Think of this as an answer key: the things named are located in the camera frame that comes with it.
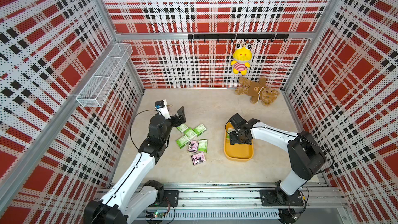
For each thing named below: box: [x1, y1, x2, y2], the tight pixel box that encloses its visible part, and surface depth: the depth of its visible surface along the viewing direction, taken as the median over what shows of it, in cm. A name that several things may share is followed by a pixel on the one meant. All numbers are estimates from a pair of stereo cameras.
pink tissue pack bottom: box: [190, 152, 206, 166], surface depth 86 cm
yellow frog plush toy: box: [230, 43, 253, 76], surface depth 95 cm
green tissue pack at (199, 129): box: [193, 123, 207, 137], surface depth 98 cm
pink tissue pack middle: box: [187, 140, 199, 153], surface depth 90 cm
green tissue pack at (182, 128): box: [175, 123, 189, 134], surface depth 98 cm
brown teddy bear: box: [235, 76, 280, 107], surface depth 113 cm
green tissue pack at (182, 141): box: [175, 134, 191, 149], surface depth 93 cm
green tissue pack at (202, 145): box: [197, 138, 208, 153], surface depth 91 cm
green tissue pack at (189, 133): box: [183, 127, 197, 140], surface depth 97 cm
